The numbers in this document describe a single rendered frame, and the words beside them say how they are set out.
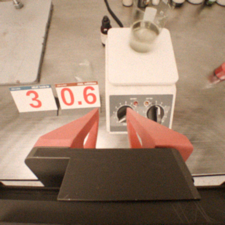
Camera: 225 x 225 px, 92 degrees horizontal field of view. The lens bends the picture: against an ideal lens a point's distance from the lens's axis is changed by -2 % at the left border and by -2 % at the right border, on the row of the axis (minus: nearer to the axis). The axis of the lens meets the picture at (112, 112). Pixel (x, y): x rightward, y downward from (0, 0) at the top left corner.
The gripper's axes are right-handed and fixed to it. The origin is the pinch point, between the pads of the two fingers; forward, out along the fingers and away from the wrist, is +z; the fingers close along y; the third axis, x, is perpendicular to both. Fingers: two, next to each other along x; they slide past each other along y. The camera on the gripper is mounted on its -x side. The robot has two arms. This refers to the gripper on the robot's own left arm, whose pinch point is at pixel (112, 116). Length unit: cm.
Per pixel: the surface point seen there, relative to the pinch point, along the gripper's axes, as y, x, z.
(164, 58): -9.1, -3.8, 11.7
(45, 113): 15.4, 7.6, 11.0
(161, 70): -8.3, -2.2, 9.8
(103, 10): 2.9, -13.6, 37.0
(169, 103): -10.5, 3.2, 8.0
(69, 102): 9.7, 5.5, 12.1
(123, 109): -2.1, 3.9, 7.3
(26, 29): 24.8, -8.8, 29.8
